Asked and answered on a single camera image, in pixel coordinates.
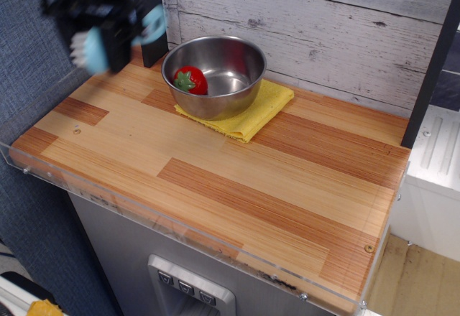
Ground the clear acrylic guard rail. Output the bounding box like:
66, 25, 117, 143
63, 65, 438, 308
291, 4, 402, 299
4, 139, 406, 315

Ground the grey toy fridge cabinet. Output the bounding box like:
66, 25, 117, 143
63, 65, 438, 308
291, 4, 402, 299
70, 195, 327, 315

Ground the white toy sink unit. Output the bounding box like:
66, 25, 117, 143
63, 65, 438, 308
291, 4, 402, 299
390, 106, 459, 261

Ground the black vertical post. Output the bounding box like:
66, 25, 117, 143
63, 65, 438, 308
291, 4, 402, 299
129, 0, 170, 69
401, 0, 459, 149

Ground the stainless steel bowl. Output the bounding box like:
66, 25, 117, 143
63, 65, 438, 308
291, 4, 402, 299
161, 36, 267, 120

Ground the silver dispenser button panel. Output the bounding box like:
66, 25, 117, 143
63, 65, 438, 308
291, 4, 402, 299
147, 254, 236, 315

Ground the red toy strawberry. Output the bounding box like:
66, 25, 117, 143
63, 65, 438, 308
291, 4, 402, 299
173, 65, 208, 96

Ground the yellow folded cloth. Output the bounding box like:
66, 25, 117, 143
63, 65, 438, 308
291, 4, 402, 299
174, 80, 295, 143

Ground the black left vertical post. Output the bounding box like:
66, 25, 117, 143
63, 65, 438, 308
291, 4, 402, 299
129, 0, 170, 69

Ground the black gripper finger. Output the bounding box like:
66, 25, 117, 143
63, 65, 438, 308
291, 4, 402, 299
101, 23, 131, 73

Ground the light blue scrub brush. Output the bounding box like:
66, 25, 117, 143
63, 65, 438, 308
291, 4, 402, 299
70, 5, 166, 75

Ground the black right vertical post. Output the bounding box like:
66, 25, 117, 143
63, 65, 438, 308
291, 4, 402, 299
401, 0, 459, 149

